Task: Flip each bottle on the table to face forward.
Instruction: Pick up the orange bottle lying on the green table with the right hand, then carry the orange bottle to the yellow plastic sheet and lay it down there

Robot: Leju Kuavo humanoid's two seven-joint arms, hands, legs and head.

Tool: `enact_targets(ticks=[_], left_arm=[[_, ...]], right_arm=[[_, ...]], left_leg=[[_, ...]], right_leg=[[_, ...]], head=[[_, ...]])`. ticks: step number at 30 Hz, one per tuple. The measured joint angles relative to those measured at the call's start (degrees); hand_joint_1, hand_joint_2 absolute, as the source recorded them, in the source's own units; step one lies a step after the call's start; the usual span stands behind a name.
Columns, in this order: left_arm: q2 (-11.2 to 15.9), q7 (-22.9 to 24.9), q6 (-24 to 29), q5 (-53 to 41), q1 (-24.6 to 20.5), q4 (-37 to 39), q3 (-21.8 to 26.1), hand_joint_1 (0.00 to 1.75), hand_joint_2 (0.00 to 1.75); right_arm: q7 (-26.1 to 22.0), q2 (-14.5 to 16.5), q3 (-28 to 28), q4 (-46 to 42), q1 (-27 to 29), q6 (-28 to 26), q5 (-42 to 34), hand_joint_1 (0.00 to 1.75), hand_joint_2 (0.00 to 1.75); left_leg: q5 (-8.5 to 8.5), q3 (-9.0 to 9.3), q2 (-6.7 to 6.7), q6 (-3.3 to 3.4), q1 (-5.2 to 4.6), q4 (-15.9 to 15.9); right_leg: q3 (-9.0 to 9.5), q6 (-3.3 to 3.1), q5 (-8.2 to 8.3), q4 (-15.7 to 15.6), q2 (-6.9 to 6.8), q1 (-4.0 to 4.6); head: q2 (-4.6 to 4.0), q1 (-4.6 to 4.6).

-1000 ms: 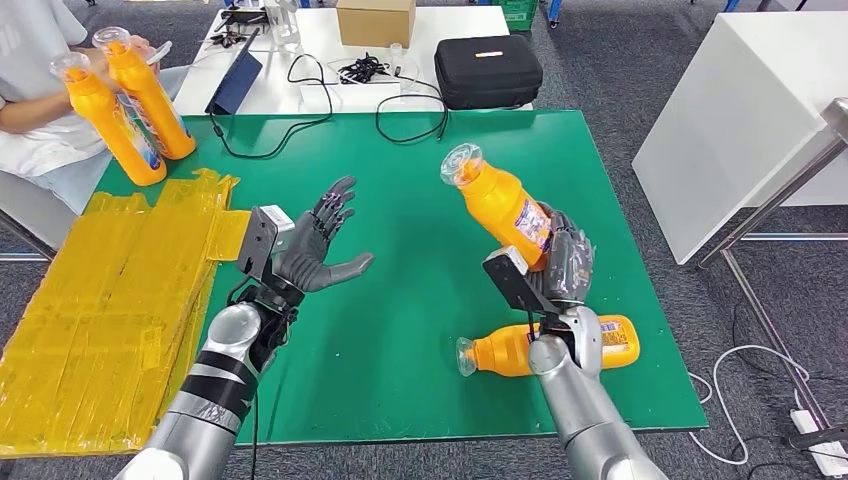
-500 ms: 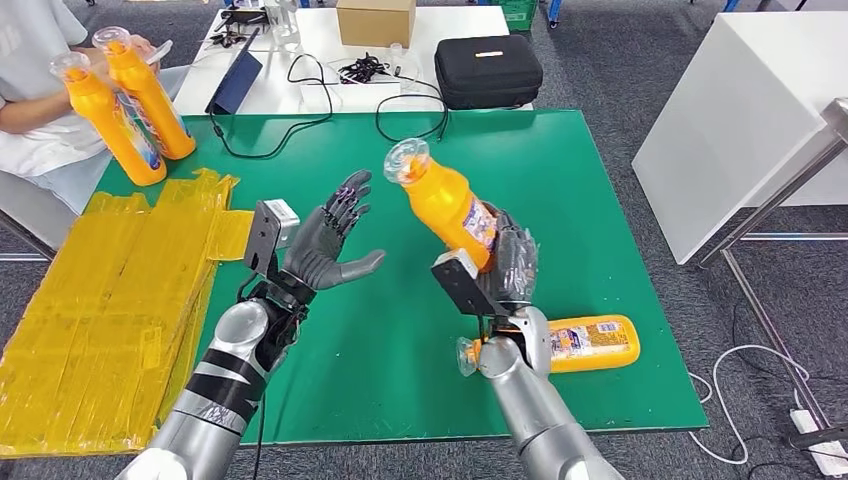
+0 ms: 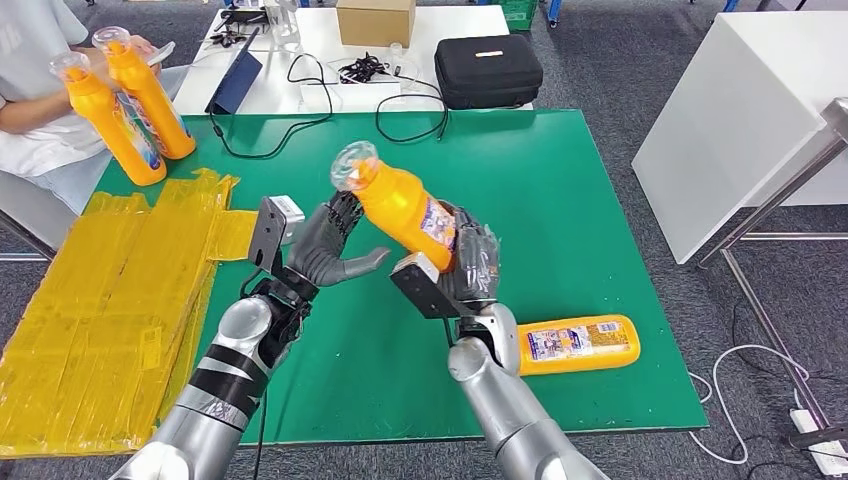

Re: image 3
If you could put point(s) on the person's hand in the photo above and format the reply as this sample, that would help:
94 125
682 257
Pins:
140 50

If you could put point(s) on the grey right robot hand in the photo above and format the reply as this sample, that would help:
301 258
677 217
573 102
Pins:
477 265

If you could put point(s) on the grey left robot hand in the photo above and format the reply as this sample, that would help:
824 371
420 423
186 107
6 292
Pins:
318 252

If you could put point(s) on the orange plastic bottle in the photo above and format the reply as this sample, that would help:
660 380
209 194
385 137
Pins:
156 112
576 344
112 132
397 205

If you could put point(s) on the person's forearm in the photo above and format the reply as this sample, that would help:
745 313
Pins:
33 116

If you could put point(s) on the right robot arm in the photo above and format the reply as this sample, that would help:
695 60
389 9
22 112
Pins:
484 371

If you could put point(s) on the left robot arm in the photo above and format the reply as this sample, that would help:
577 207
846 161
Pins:
225 338

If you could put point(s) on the green table board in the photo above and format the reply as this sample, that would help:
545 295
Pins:
530 185

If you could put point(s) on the dark blue tablet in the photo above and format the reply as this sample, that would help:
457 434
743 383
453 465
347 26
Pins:
234 84

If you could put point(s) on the black tool pile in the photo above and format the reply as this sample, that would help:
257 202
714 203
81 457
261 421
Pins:
237 18

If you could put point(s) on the person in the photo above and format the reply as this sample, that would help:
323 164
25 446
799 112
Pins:
26 40

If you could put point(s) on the clear glass container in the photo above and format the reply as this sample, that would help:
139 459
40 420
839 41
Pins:
285 24

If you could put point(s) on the black zip case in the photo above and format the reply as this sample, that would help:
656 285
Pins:
489 74

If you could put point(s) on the white bench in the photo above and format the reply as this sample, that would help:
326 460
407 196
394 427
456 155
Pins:
26 215

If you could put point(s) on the small clear cup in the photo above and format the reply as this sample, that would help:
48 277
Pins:
396 53

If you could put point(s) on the yellow taped sheet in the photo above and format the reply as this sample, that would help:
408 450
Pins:
99 298

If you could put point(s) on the cardboard box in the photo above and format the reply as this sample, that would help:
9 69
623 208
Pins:
374 23

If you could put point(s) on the green crate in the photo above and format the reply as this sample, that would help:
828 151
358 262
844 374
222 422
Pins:
517 12

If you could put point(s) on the white cabinet table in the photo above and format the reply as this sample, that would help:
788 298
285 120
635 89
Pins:
729 119

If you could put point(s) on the white power strip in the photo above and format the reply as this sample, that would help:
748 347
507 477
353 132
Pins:
811 430

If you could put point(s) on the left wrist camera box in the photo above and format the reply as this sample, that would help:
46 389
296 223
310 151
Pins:
272 225

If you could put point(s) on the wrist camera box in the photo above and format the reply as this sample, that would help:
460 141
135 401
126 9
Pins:
272 225
424 285

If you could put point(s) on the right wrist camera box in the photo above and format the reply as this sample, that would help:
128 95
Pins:
424 285

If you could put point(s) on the metal frame stand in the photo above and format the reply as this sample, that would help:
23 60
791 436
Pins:
838 120

